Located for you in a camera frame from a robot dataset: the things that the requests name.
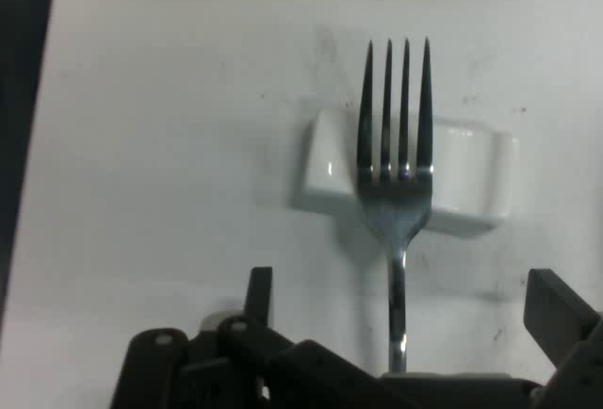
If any white ceramic cutlery rest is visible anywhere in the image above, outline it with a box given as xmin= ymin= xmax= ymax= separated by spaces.
xmin=292 ymin=107 xmax=522 ymax=239

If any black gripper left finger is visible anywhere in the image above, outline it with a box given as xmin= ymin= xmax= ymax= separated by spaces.
xmin=110 ymin=266 xmax=406 ymax=409

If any silver metal fork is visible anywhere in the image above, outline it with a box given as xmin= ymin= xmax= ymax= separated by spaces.
xmin=356 ymin=36 xmax=434 ymax=375

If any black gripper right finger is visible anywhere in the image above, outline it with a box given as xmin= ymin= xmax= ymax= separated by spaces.
xmin=522 ymin=267 xmax=603 ymax=409

